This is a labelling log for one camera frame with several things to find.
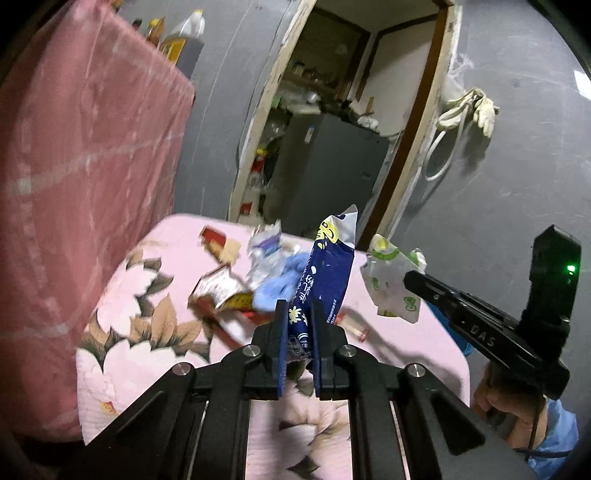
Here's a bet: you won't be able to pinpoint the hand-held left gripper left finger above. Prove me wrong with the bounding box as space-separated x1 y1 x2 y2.
55 299 289 480

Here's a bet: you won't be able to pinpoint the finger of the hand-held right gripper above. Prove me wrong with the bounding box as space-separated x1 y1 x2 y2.
404 270 467 324

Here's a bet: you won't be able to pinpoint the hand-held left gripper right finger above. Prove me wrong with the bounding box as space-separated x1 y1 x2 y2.
310 298 536 480

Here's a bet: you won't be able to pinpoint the white and green packet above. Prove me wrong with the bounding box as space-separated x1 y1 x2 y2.
360 234 428 322

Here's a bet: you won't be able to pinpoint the dark blue snack packet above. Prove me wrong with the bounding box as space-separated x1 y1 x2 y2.
286 204 359 372

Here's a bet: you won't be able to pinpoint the person's right forearm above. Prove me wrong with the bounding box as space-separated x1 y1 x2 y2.
526 399 580 470

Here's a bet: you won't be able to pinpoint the person's right hand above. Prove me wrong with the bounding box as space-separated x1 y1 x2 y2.
475 364 549 448

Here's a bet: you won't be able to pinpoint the small red and white wrapper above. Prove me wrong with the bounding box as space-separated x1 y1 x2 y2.
335 314 371 342

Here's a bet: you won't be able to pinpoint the crumpled light blue cloth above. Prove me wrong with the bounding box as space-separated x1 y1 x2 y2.
253 253 308 311

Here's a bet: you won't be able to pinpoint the red and white snack packet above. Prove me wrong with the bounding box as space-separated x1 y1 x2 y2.
187 267 256 320

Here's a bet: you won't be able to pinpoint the crumpled silver wrapper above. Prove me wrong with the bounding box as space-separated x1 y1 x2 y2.
245 220 302 289

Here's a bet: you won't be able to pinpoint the small red box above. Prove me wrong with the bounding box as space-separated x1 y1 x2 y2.
199 225 242 265

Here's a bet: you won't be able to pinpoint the pink table cover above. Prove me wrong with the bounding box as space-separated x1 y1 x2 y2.
76 213 472 480

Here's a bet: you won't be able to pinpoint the grey refrigerator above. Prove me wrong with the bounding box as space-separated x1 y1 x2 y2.
265 113 391 241

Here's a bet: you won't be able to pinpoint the white hanging gloves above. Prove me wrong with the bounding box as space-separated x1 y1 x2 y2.
438 87 501 137

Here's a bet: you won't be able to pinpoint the pink hanging cloth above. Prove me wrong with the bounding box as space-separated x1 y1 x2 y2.
0 0 195 445

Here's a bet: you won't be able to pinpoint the clear plastic bottle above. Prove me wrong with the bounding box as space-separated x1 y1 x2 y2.
168 9 206 40

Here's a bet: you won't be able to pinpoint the brown glass bottle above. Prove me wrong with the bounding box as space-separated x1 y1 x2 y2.
145 17 167 47

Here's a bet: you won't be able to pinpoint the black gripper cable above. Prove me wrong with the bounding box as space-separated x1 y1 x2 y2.
526 392 548 460

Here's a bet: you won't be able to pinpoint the white hanging cable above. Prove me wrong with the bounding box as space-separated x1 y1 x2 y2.
422 104 468 182

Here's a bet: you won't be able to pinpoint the wooden door frame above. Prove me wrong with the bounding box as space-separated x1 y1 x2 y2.
226 0 463 241

